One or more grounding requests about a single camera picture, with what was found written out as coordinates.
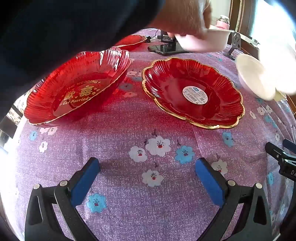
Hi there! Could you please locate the red gold-rimmed plate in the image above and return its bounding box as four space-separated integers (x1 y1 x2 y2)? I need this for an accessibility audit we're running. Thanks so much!
142 57 245 130

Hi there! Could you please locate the large red lettered plate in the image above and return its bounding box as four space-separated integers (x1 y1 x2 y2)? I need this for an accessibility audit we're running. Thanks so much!
23 46 132 127

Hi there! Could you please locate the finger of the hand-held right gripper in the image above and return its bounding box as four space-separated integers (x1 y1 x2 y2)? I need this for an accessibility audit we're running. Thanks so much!
284 138 296 152
265 141 296 166

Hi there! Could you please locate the pink bottle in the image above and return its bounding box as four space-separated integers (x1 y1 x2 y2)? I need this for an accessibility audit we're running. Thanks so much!
216 15 230 30

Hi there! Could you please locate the black labelled device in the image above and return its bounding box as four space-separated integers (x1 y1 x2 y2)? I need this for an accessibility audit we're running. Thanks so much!
159 29 178 45

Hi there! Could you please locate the purple floral tablecloth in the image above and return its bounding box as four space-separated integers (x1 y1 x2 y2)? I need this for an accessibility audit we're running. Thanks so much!
0 28 296 241

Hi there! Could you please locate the phone stand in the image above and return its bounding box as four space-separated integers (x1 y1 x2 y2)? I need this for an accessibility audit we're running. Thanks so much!
223 31 242 61

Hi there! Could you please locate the black smartphone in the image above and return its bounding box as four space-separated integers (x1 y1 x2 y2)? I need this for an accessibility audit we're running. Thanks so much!
147 44 192 56

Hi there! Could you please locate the wooden window frame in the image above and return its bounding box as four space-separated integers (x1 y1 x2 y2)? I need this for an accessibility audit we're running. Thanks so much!
228 0 262 47

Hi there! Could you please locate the small red plate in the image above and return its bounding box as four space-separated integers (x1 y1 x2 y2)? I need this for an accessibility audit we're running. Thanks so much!
113 35 148 51

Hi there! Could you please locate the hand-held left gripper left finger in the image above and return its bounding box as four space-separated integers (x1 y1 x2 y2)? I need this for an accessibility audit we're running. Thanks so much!
24 157 101 241

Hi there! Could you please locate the large white paper bowl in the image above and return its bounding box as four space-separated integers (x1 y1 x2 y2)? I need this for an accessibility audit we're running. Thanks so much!
174 28 232 52

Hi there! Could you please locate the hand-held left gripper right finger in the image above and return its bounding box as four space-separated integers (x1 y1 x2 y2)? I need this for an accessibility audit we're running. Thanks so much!
195 158 273 241

